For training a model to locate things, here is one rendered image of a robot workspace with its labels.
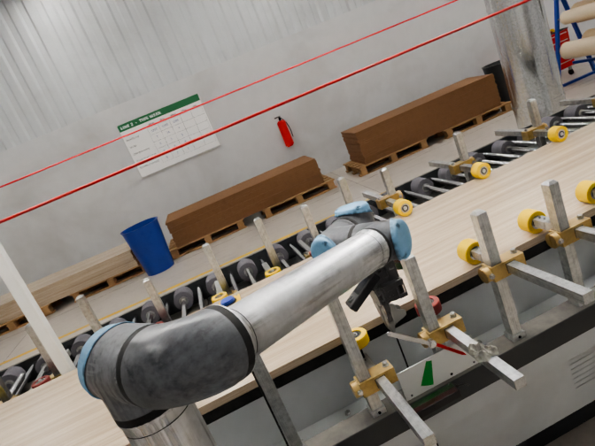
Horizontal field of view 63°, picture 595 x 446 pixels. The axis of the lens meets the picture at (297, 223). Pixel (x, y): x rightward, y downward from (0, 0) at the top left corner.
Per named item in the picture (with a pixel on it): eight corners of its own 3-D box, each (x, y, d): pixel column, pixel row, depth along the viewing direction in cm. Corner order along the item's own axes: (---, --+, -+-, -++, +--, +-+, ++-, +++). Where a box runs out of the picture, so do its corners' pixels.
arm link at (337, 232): (339, 236, 106) (365, 212, 115) (300, 242, 114) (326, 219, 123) (354, 273, 109) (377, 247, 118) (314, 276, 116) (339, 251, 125)
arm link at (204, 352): (160, 350, 56) (410, 206, 106) (105, 346, 64) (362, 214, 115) (189, 441, 57) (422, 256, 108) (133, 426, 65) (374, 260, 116)
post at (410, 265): (461, 388, 150) (413, 253, 137) (452, 394, 149) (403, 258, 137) (455, 382, 153) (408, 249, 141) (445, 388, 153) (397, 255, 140)
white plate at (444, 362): (481, 362, 148) (471, 334, 146) (407, 402, 145) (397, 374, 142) (479, 361, 149) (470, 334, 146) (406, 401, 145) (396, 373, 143)
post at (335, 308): (390, 422, 146) (334, 286, 133) (379, 427, 145) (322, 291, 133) (384, 416, 149) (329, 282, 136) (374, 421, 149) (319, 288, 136)
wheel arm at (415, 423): (439, 445, 115) (434, 431, 114) (427, 452, 115) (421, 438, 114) (369, 362, 157) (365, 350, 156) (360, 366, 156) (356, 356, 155)
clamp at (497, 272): (529, 266, 146) (524, 252, 145) (490, 286, 144) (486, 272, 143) (514, 261, 152) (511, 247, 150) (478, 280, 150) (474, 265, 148)
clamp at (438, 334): (467, 331, 145) (461, 317, 144) (428, 351, 143) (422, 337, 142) (456, 324, 151) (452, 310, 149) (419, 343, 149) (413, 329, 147)
